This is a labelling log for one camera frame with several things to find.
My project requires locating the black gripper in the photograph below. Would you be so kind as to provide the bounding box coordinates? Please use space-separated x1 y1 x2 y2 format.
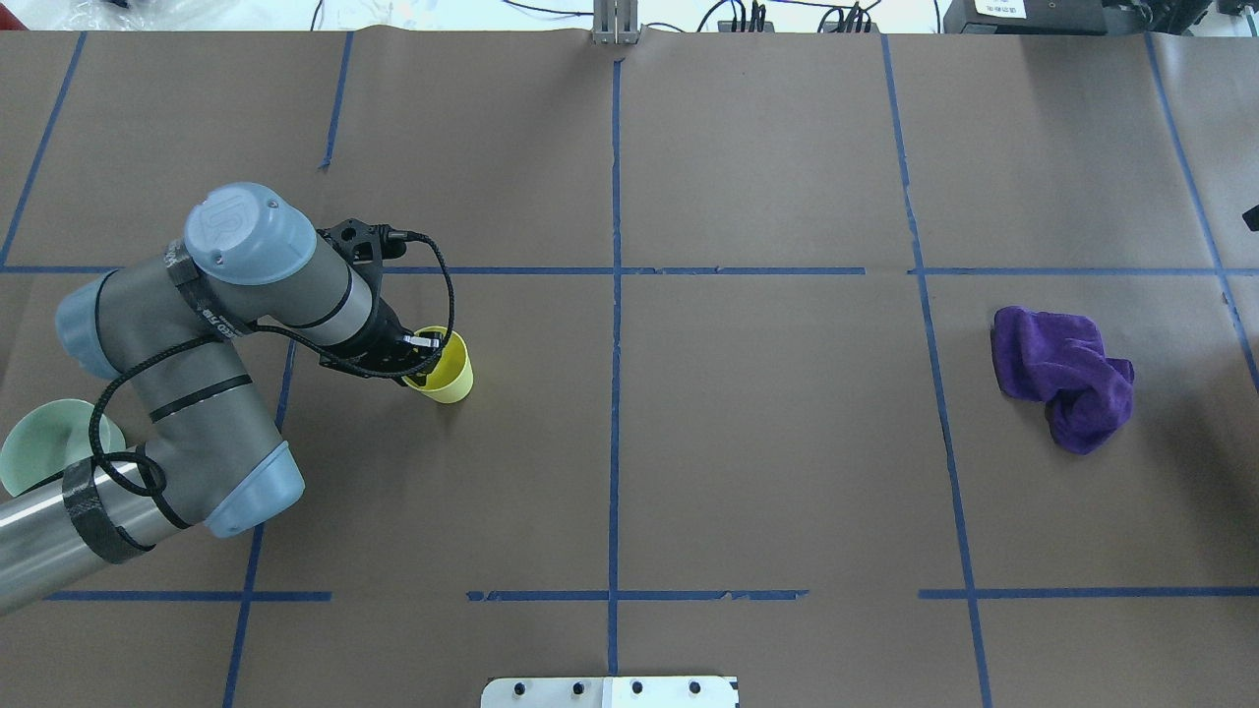
324 300 444 375

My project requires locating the yellow plastic cup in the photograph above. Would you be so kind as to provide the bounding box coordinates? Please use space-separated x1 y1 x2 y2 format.
402 333 475 404

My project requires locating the pale green plastic bowl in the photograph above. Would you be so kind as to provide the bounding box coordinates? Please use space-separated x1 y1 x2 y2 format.
1 399 93 498

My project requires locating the purple cloth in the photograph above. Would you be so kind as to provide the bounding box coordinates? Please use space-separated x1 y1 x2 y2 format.
990 306 1136 454

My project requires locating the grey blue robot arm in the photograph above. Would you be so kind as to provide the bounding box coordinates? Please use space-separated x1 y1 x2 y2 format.
3 181 449 614

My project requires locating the black box device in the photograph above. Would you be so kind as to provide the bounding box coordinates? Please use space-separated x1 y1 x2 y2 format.
942 0 1212 37

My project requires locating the black power strip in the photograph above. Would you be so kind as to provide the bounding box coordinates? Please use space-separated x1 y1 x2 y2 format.
718 15 776 34

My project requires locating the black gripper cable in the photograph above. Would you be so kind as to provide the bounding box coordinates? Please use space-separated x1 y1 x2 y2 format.
89 231 457 498

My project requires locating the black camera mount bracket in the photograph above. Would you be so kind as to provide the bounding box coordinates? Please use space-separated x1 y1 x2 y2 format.
316 218 410 265

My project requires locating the aluminium frame post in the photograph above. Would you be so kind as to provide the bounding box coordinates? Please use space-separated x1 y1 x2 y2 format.
590 0 641 45

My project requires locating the white pedestal mount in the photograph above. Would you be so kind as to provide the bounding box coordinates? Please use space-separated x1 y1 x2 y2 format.
480 674 742 707

